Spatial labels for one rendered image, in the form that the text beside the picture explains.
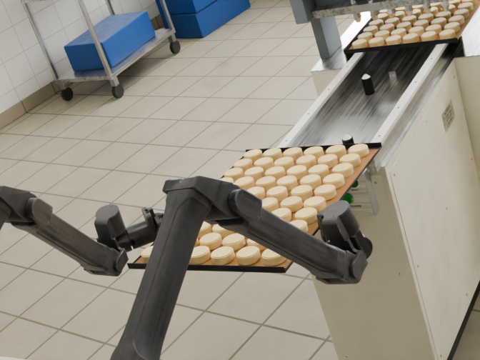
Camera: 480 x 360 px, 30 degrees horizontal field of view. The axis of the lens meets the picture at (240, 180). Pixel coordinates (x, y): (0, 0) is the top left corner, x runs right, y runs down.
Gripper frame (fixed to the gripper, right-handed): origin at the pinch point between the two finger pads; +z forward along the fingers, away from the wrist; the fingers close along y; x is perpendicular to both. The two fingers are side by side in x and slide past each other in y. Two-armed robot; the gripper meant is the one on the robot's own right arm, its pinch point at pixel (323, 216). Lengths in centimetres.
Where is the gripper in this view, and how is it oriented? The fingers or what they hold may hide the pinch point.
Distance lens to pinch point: 200.9
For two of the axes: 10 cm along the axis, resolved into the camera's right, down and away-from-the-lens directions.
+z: -3.0, -3.2, 9.0
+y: -2.6, -8.8, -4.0
